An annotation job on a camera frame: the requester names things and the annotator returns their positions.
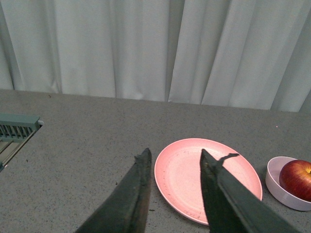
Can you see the pale pink bowl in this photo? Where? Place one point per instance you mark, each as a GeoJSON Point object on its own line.
{"type": "Point", "coordinates": [274, 168]}

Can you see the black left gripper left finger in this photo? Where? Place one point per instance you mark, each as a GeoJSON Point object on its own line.
{"type": "Point", "coordinates": [126, 209]}

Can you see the red apple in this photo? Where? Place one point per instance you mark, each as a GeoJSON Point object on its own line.
{"type": "Point", "coordinates": [295, 178]}

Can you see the teal slotted rack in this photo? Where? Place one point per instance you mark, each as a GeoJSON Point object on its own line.
{"type": "Point", "coordinates": [15, 131]}

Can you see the pink plate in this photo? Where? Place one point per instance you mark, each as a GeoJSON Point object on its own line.
{"type": "Point", "coordinates": [177, 174]}

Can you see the white curtain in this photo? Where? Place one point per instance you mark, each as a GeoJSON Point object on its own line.
{"type": "Point", "coordinates": [239, 53]}

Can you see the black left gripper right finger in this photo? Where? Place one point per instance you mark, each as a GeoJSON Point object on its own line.
{"type": "Point", "coordinates": [230, 207]}

